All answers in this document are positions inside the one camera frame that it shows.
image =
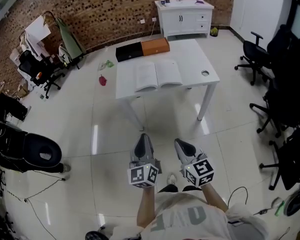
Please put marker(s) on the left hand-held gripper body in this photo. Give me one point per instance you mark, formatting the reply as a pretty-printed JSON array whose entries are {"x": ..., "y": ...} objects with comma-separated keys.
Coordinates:
[{"x": 142, "y": 175}]

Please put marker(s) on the orange wooden box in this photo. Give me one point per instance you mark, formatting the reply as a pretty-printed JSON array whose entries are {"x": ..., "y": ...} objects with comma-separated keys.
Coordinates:
[{"x": 155, "y": 46}]

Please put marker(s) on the white wall socket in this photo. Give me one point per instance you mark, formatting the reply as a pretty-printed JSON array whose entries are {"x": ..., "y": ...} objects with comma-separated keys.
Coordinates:
[
  {"x": 154, "y": 19},
  {"x": 142, "y": 21}
]

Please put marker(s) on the cardboard box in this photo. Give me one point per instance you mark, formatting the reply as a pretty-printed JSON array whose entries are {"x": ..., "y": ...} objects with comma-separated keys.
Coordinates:
[{"x": 22, "y": 91}]

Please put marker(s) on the yellow-green bag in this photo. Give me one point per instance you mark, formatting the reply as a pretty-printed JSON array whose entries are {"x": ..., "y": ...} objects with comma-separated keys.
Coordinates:
[{"x": 214, "y": 31}]

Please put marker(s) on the person's right forearm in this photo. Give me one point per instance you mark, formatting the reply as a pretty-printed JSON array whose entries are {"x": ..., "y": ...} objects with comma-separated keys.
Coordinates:
[{"x": 213, "y": 196}]

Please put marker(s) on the round metal table grommet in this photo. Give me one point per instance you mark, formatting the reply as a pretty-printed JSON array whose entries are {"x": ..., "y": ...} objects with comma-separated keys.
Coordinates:
[{"x": 205, "y": 72}]

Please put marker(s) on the white book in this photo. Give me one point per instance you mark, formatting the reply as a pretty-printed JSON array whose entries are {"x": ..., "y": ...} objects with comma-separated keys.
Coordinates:
[{"x": 165, "y": 74}]

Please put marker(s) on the black office chair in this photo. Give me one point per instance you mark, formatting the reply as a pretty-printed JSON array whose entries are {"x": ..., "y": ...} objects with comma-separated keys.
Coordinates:
[
  {"x": 285, "y": 101},
  {"x": 255, "y": 54},
  {"x": 32, "y": 66},
  {"x": 292, "y": 159}
]

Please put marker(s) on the green plastic bag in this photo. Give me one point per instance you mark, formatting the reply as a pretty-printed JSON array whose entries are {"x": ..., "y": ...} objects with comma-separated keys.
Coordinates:
[{"x": 107, "y": 64}]

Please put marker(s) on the purple cloth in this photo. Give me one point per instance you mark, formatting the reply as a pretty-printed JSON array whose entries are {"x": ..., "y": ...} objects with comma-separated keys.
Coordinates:
[{"x": 200, "y": 1}]

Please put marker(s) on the white board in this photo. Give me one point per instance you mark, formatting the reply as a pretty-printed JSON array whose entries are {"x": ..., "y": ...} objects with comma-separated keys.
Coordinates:
[{"x": 37, "y": 30}]

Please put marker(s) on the white table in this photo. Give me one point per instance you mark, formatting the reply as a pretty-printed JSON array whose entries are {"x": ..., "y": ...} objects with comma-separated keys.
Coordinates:
[{"x": 130, "y": 84}]

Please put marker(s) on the person's beige shirt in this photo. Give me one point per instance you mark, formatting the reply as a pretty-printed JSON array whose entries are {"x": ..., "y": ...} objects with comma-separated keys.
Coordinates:
[{"x": 190, "y": 219}]

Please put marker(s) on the person's left forearm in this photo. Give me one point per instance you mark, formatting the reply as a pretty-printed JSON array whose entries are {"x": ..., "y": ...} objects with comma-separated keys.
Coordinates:
[{"x": 146, "y": 206}]

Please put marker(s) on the red crumpled object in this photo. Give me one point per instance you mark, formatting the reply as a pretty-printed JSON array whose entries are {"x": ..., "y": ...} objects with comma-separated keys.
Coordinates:
[{"x": 102, "y": 80}]

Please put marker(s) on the person's white shoe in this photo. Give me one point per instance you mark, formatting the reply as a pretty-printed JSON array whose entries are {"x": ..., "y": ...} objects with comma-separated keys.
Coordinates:
[{"x": 172, "y": 179}]

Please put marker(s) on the green garment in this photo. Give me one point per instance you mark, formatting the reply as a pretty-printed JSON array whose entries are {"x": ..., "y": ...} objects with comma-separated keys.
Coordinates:
[{"x": 68, "y": 39}]

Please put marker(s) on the black rectangular box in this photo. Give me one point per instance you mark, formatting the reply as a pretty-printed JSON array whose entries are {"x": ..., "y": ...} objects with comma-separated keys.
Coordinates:
[{"x": 128, "y": 51}]

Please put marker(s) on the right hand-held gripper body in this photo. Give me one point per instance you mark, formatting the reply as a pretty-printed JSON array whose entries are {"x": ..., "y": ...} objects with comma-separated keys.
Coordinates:
[{"x": 198, "y": 172}]

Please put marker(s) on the white cabinet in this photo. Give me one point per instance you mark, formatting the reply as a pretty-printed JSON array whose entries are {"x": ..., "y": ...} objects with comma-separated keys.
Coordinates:
[{"x": 180, "y": 19}]

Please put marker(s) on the person's black shorts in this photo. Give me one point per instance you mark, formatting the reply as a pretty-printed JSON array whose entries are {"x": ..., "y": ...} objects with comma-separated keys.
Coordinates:
[{"x": 168, "y": 189}]

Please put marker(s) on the green tool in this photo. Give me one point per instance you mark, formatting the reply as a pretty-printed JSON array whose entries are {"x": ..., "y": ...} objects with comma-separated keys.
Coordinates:
[{"x": 280, "y": 207}]

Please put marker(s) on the black power adapter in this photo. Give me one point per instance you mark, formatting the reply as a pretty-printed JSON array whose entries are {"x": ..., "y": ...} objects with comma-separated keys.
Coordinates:
[{"x": 262, "y": 211}]

